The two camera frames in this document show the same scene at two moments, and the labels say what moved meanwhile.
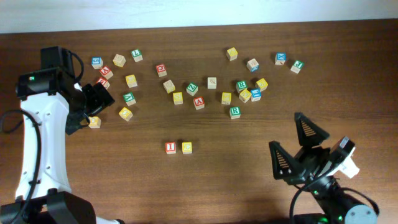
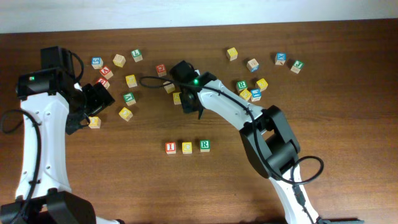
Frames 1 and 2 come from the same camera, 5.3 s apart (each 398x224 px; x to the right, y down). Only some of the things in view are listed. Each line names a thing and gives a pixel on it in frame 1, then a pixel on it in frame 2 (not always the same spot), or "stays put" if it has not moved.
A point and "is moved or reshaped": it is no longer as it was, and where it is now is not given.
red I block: [170, 147] stays put
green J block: [297, 66] stays put
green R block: [235, 112] is moved or reshaped
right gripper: [305, 167] → [186, 106]
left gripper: [101, 100] stays put
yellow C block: [186, 147] stays put
